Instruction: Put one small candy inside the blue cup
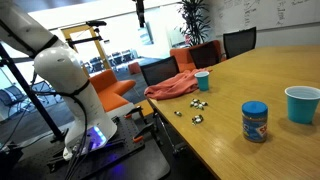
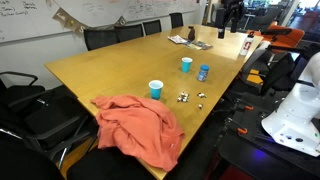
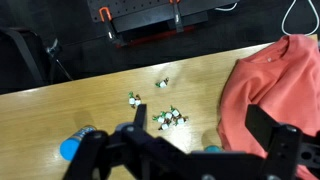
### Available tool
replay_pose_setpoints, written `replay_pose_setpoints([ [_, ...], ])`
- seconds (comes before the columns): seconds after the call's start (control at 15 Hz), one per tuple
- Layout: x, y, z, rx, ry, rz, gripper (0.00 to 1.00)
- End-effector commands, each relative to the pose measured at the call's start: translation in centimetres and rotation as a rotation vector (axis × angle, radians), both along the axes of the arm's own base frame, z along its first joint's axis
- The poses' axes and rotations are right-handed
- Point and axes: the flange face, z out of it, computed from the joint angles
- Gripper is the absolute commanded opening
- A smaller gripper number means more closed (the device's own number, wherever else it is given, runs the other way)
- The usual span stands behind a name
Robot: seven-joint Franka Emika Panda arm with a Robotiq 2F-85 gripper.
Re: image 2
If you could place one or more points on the white red water bottle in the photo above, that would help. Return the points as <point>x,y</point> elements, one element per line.
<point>247,45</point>

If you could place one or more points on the pennant banner garland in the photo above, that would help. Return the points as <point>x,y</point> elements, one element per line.
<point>71,22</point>

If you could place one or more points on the orange crumpled cloth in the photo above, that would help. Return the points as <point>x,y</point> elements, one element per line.
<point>140,130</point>

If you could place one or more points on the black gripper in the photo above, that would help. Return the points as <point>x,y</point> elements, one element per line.
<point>233,10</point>

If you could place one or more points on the black robot mounting cart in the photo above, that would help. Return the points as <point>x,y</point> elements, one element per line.
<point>266,156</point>

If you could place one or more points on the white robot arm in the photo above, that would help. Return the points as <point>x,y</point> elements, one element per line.
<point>296,110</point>

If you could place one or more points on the small foil candy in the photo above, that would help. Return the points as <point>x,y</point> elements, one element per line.
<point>186,99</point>
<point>180,99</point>
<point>184,94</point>
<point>201,95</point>
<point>200,106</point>

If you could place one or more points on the wall whiteboard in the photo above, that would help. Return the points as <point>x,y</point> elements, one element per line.
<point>30,16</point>

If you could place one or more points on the blue lidded jar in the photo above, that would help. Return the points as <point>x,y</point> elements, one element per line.
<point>203,73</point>

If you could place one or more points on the white printed pamphlet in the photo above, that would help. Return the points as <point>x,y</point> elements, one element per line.
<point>177,39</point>

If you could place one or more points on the brown bottle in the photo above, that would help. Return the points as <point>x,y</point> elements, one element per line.
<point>191,33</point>

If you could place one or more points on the blue plastic cup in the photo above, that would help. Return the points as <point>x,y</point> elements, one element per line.
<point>156,90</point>
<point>186,65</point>

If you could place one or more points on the black armrest office chair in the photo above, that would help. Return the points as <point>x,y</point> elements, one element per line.
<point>30,113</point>

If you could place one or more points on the orange office chair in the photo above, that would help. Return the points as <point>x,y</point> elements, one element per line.
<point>283,36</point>

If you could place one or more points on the dark printed magazine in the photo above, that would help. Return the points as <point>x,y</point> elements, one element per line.
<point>200,45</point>

